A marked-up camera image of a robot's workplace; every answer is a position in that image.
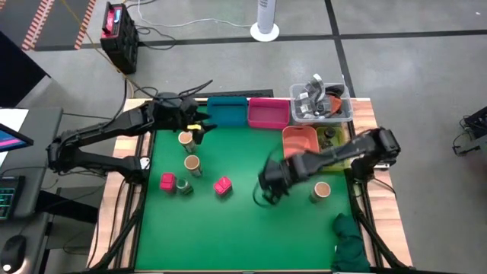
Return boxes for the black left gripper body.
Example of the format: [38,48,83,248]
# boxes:
[154,92,202,130]

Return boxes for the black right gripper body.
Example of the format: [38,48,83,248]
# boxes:
[258,154,305,193]

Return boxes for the tan lid spice jar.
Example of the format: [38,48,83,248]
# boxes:
[183,154,203,178]
[308,180,333,204]
[177,130,198,155]

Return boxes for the blue plastic bin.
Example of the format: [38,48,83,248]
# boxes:
[206,96,249,128]

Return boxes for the orange plastic bin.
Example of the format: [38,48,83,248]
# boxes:
[282,125,320,160]

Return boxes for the black bar behind table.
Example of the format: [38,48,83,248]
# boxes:
[189,89,275,99]

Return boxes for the green table mat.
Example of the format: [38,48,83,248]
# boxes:
[135,127,353,272]

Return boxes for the clear plastic storage box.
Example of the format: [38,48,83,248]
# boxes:
[288,82,354,126]

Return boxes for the pink plastic bin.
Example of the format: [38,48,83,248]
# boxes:
[247,97,291,131]

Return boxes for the yellow-green plastic bin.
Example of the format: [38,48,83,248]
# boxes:
[315,125,353,173]

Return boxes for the dark green cloth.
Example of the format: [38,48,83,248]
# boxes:
[329,212,371,273]

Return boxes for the orange part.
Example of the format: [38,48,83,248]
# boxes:
[327,94,343,115]

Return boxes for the black tool case red top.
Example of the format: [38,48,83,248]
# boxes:
[99,1,140,75]

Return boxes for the grey white part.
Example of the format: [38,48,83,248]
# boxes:
[300,73,326,115]

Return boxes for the grey desk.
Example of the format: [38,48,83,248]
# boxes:
[0,107,64,274]

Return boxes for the white paper sheet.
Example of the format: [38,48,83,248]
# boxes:
[0,107,30,135]

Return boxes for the computer monitor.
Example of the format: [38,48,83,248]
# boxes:
[0,122,35,154]

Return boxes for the black cabinet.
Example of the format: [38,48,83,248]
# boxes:
[0,30,52,108]

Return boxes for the backlit black keyboard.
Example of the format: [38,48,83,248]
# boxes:
[0,175,26,221]

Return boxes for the black computer mouse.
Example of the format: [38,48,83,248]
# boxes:
[0,234,28,273]

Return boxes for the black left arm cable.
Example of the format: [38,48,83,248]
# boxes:
[131,78,214,100]

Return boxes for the white floor cable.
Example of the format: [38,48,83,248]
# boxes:
[135,0,253,30]

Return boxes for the yellow cable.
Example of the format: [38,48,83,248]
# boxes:
[60,0,135,98]

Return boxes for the black aluminium table frame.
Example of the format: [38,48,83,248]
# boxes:
[87,97,412,274]

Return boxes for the black equipment with cables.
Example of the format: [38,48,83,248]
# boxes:
[451,105,487,158]

